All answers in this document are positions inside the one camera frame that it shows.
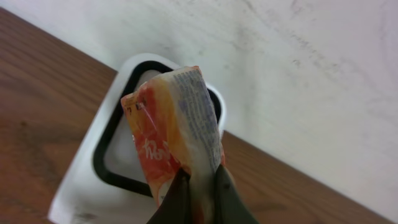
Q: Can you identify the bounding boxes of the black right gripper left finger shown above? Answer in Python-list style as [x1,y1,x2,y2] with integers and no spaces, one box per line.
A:
[147,168,192,224]

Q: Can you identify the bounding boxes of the orange snack packet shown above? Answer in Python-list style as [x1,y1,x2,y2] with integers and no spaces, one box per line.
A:
[121,66,224,223]

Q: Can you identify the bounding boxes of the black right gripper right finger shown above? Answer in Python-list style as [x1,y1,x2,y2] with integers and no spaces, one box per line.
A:
[214,165,259,224]

